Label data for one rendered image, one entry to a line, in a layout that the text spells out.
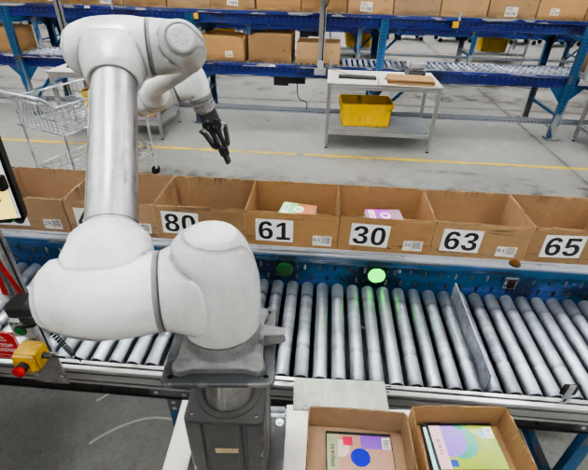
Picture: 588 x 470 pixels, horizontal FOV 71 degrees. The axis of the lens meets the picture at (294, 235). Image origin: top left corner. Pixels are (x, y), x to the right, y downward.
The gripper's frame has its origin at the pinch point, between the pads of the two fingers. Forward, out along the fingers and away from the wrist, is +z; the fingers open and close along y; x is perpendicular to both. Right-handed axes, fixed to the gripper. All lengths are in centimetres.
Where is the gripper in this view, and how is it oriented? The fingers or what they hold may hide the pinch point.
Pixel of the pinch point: (225, 155)
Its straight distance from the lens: 179.5
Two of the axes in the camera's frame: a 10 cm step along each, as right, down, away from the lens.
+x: 1.4, -6.2, 7.7
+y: 9.5, -1.4, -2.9
